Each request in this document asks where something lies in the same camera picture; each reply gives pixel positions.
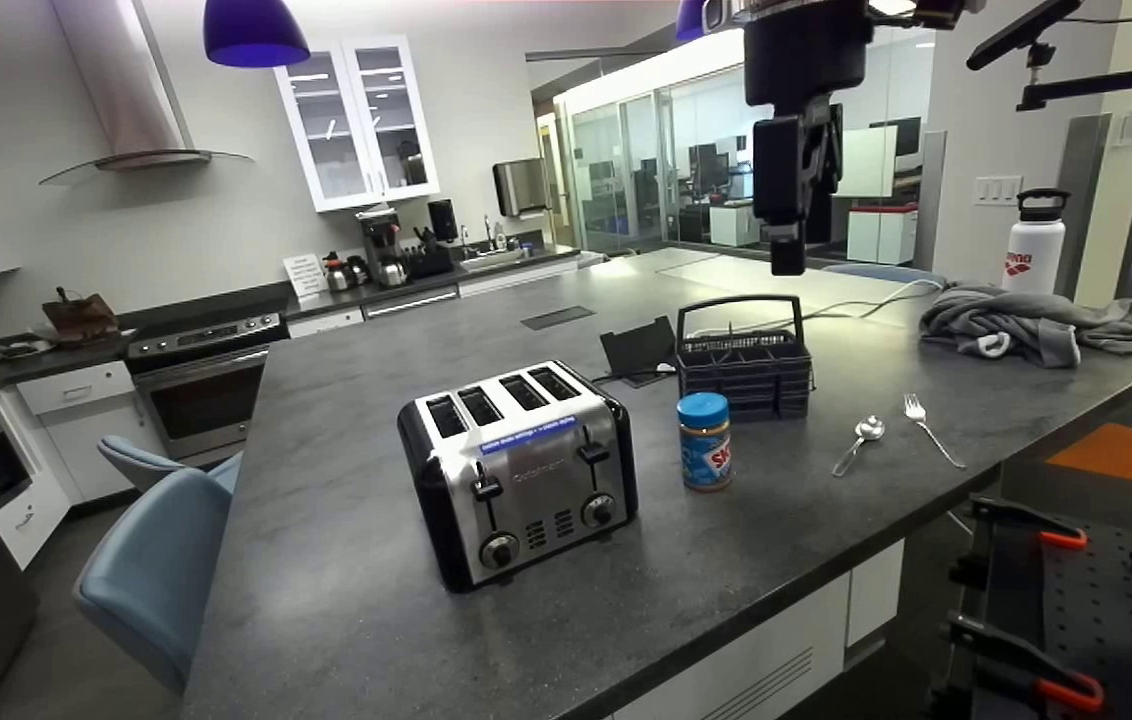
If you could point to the black table vent grille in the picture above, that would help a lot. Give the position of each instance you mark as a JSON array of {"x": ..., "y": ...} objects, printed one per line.
[{"x": 559, "y": 319}]

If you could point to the blue jar lid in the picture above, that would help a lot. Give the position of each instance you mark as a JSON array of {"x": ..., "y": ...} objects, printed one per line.
[{"x": 706, "y": 406}]

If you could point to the blue pendant lamp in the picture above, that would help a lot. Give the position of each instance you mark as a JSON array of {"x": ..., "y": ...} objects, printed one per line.
[
  {"x": 252, "y": 37},
  {"x": 690, "y": 16}
]

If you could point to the wooden knife block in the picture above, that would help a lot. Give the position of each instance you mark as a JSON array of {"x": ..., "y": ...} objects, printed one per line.
[{"x": 80, "y": 315}]

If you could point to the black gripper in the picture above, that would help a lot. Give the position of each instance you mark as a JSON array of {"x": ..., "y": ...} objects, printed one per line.
[{"x": 806, "y": 47}]

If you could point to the white glass-door wall cabinet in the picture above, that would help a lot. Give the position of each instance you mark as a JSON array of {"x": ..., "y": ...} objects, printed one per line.
[{"x": 356, "y": 123}]

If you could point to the black perforated mount table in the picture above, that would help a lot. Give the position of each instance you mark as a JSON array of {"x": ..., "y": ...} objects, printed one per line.
[{"x": 1110, "y": 615}]

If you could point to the grey cloth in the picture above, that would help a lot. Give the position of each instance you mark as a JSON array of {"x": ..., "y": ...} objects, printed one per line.
[{"x": 1017, "y": 324}]

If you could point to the black coffee maker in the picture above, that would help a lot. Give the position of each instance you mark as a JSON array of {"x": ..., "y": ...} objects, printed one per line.
[{"x": 384, "y": 244}]

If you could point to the white wall switch plate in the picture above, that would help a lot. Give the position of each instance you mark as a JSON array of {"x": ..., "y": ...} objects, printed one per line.
[{"x": 999, "y": 189}]

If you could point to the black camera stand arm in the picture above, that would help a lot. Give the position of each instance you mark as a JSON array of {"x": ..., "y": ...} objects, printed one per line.
[{"x": 1070, "y": 85}]

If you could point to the black table outlet box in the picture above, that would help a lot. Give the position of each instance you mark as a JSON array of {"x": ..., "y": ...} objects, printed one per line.
[{"x": 638, "y": 351}]

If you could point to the metal spoon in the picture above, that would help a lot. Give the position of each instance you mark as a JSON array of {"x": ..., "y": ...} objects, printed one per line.
[{"x": 864, "y": 430}]

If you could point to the steel oven stove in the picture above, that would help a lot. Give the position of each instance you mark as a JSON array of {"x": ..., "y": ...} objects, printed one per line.
[{"x": 205, "y": 387}]

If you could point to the dark plastic cutlery basket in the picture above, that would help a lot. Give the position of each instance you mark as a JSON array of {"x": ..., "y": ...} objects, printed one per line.
[{"x": 746, "y": 365}]

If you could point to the steel four-slot toaster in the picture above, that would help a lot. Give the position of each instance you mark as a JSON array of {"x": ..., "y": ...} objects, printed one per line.
[{"x": 526, "y": 472}]

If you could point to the metal fork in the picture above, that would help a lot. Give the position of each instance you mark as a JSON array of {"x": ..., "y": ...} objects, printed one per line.
[{"x": 926, "y": 425}]

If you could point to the white bottle with black cap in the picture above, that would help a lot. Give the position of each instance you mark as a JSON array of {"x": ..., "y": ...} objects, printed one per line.
[{"x": 1035, "y": 253}]

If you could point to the peanut butter jar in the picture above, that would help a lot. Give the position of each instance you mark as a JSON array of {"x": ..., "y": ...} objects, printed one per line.
[{"x": 706, "y": 457}]

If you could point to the light blue chair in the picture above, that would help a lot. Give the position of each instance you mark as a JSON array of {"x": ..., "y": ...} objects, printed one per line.
[
  {"x": 138, "y": 457},
  {"x": 158, "y": 567}
]

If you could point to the steel range hood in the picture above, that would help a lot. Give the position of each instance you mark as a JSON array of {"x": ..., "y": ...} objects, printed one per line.
[{"x": 126, "y": 94}]

